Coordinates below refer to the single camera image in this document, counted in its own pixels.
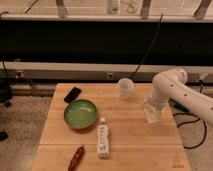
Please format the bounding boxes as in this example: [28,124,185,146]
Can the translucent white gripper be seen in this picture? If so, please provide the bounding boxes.
[144,102,162,124]

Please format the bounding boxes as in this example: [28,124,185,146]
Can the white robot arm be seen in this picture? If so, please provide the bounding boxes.
[143,68,213,126]

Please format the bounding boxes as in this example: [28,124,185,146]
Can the white plastic bottle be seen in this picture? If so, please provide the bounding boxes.
[97,117,110,158]

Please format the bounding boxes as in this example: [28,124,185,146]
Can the green bowl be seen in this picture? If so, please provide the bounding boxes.
[64,99,97,130]

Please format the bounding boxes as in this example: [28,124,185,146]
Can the black phone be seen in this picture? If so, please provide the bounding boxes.
[64,87,81,103]

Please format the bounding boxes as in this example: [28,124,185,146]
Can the red-brown marker pen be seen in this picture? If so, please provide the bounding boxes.
[68,146,85,171]

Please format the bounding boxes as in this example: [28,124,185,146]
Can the black floor cable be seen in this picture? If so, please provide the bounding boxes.
[172,111,208,150]

